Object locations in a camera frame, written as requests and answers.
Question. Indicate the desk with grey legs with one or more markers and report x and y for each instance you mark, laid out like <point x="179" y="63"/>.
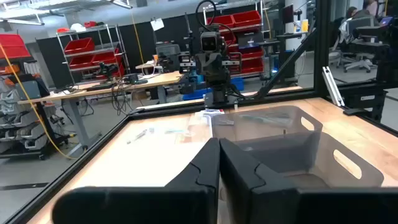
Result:
<point x="93" y="90"/>

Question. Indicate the silver aluminium bracket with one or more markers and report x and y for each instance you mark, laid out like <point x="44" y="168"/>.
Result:
<point x="332" y="87"/>

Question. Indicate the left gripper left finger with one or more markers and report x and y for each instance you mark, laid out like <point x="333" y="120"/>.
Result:
<point x="140" y="205"/>

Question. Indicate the black aluminium rig frame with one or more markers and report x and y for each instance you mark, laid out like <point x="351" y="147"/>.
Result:
<point x="321" y="46"/>

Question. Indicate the grey translucent bin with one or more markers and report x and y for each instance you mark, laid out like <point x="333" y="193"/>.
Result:
<point x="264" y="124"/>
<point x="280" y="152"/>

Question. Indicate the small black robot arm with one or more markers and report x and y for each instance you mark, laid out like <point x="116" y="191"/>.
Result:
<point x="107" y="69"/>

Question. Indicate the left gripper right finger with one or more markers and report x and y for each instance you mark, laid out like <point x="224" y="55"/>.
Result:
<point x="311" y="208"/>

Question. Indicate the grey bin rack cart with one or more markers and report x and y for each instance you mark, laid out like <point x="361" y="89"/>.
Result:
<point x="28" y="90"/>

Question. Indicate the white blue toothpaste tube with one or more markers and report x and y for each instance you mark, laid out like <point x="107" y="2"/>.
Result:
<point x="225" y="122"/>

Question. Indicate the blue toothbrush in wrapper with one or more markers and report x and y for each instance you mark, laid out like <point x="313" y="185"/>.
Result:
<point x="174" y="131"/>

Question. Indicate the red white toothpaste tube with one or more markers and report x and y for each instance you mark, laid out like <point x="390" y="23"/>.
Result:
<point x="214" y="112"/>

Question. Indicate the grey equipment box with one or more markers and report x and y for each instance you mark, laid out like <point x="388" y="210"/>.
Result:
<point x="168" y="53"/>

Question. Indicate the black monitor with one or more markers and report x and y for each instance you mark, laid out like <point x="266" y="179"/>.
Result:
<point x="287" y="14"/>

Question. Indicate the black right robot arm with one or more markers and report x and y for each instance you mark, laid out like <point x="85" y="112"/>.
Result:
<point x="219" y="93"/>

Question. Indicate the laptop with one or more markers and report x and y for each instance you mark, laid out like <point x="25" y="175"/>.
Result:
<point x="386" y="21"/>

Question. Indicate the person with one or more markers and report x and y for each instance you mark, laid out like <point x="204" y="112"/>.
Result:
<point x="351" y="13"/>
<point x="370" y="7"/>

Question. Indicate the red storage bin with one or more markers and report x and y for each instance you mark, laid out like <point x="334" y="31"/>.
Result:
<point x="105" y="58"/>
<point x="252" y="67"/>
<point x="247" y="18"/>
<point x="220" y="21"/>
<point x="79" y="46"/>
<point x="81" y="61"/>
<point x="252" y="53"/>
<point x="12" y="46"/>

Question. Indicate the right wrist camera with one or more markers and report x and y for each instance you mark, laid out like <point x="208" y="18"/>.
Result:
<point x="209" y="43"/>

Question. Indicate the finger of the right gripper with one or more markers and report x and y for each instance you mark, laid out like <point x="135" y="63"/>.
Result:
<point x="205" y="70"/>
<point x="222" y="70"/>

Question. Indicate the grey office chair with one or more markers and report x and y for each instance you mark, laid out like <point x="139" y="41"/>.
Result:
<point x="360" y="25"/>

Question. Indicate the white paper sheet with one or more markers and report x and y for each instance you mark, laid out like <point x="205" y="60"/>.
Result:
<point x="157" y="24"/>

